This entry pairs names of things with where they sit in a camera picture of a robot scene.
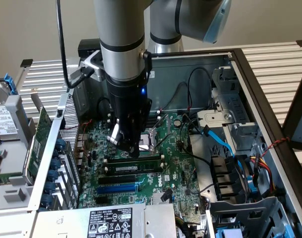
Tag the dark framed grey panel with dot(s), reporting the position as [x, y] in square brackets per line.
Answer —
[300, 124]

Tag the silver hard disk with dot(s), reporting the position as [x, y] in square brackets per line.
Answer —
[2, 119]

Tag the blue disk bracket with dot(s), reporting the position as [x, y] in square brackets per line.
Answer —
[11, 83]

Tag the thin metal locking lever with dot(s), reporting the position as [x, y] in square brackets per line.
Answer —
[146, 148]
[166, 141]

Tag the silver disk bay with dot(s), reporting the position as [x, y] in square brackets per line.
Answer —
[215, 117]

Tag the green Dell motherboard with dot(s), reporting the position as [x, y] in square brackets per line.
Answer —
[175, 153]

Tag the open PC case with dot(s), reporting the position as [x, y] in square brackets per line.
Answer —
[180, 81]

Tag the CPU socket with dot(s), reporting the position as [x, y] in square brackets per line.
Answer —
[147, 143]

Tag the blue expansion slot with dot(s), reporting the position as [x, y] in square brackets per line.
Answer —
[116, 190]

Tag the green graphics card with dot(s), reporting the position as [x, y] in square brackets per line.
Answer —
[38, 143]

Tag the blue slot retention clip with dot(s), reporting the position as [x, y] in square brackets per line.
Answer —
[55, 164]
[52, 175]
[50, 186]
[61, 144]
[47, 199]

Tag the black fan shroud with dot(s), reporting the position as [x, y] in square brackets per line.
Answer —
[225, 178]

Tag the grey parts rack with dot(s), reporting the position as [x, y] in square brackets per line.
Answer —
[15, 153]

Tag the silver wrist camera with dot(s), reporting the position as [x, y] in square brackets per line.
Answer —
[94, 59]

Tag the silver socket cover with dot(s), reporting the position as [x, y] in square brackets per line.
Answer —
[166, 124]

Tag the black box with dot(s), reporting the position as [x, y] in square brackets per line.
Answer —
[87, 47]

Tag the coin battery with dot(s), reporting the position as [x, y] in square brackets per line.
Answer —
[176, 122]

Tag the silver chipset heatsink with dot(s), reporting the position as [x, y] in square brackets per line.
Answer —
[161, 198]

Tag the long black expansion slot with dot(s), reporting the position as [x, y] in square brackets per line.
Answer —
[116, 180]

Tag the grey drive cage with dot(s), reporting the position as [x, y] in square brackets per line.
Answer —
[240, 208]

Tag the short black expansion slot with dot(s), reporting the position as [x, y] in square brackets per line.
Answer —
[101, 200]

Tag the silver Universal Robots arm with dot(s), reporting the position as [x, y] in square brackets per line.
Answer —
[118, 37]

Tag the blue plastic clip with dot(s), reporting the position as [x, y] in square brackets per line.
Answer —
[253, 188]

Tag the silver power supply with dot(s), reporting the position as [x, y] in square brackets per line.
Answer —
[66, 223]

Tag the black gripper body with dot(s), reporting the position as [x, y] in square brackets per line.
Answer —
[126, 99]

